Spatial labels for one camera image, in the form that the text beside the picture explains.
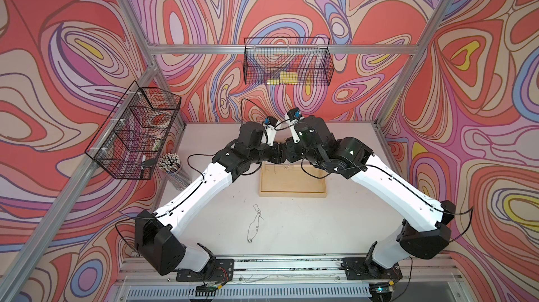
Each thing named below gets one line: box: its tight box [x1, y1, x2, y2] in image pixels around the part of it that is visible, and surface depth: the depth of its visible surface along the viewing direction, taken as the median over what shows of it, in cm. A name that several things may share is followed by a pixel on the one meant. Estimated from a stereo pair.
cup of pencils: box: [157, 152, 182, 174], surface depth 84 cm
